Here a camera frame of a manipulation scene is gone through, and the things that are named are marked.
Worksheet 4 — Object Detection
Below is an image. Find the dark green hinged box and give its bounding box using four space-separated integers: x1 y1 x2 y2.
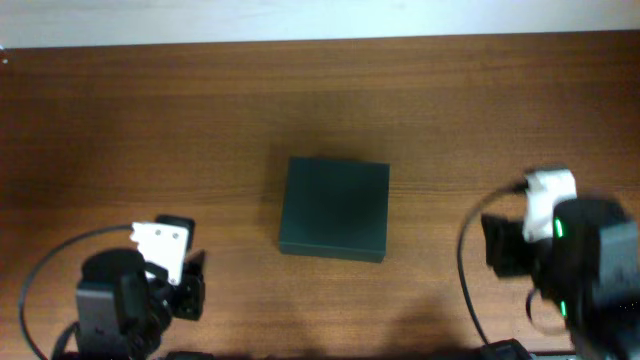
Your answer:
278 157 391 263

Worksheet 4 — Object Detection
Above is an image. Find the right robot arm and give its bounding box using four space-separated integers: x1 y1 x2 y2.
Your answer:
481 197 639 359

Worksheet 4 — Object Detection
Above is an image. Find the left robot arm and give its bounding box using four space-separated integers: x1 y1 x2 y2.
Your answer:
51 214 206 359

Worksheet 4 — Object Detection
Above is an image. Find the left black cable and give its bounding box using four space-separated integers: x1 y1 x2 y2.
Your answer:
17 224 135 360

